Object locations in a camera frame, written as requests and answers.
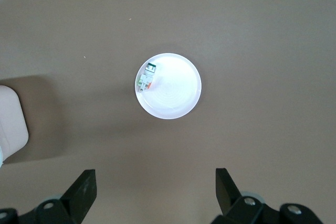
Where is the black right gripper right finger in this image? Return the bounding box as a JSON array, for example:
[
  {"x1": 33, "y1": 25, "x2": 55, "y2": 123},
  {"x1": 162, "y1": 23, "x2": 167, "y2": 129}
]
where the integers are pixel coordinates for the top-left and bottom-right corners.
[{"x1": 214, "y1": 167, "x2": 322, "y2": 224}]

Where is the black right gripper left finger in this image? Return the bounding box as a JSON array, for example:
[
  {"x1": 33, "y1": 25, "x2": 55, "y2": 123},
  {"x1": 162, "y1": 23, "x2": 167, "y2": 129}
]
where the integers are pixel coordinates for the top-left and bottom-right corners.
[{"x1": 0, "y1": 169, "x2": 98, "y2": 224}]

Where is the white lidded storage box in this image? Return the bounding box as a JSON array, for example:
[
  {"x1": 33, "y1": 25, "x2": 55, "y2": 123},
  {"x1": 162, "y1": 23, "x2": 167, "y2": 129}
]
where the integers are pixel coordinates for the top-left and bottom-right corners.
[{"x1": 0, "y1": 84, "x2": 29, "y2": 166}]

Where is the pink round plate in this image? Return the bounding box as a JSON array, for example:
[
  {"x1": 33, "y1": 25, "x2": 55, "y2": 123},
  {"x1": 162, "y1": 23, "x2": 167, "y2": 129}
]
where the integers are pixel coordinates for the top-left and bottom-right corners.
[{"x1": 135, "y1": 52, "x2": 203, "y2": 120}]

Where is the green white switch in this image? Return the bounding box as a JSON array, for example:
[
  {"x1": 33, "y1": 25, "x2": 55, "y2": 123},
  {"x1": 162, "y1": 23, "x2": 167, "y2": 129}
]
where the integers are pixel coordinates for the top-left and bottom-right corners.
[{"x1": 135, "y1": 62, "x2": 158, "y2": 93}]

